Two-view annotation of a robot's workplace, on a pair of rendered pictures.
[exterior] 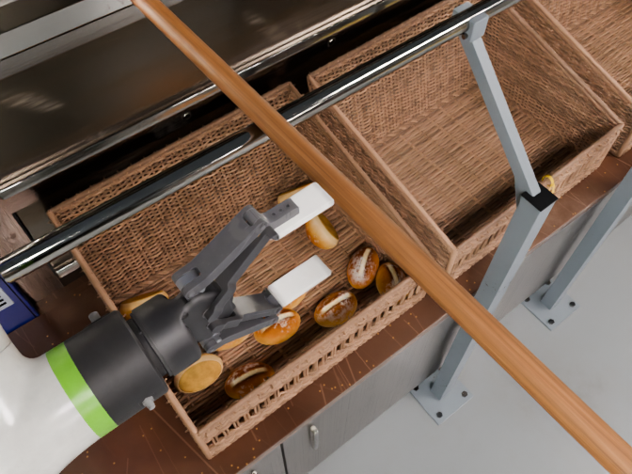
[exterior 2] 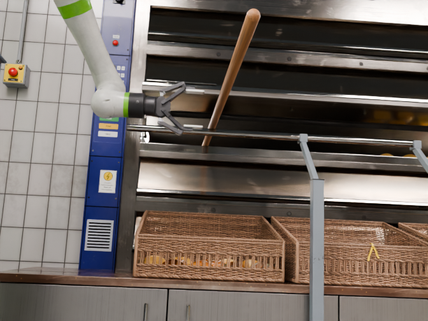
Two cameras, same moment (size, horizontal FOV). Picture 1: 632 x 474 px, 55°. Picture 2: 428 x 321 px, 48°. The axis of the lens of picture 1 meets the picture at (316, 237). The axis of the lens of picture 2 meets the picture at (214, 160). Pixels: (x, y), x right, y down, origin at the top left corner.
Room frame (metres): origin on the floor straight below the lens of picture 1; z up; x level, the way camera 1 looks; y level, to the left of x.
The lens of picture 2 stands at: (-1.05, -1.01, 0.69)
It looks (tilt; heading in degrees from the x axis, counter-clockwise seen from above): 10 degrees up; 34
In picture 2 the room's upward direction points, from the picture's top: 3 degrees clockwise
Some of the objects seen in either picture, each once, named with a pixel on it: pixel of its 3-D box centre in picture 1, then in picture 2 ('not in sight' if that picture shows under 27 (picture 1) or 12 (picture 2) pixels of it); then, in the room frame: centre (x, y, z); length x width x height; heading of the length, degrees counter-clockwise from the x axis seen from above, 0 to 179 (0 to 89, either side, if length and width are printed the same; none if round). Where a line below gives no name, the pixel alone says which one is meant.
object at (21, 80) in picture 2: not in sight; (16, 75); (0.23, 1.00, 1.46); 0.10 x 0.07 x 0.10; 127
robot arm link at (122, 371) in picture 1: (118, 360); (137, 106); (0.21, 0.18, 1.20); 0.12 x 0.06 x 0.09; 38
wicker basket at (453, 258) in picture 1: (464, 123); (346, 248); (0.98, -0.34, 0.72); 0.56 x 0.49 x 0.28; 129
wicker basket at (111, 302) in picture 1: (251, 257); (206, 242); (0.62, 0.13, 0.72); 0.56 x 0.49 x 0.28; 128
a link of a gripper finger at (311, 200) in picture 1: (296, 210); (195, 92); (0.34, 0.02, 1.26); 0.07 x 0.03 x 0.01; 128
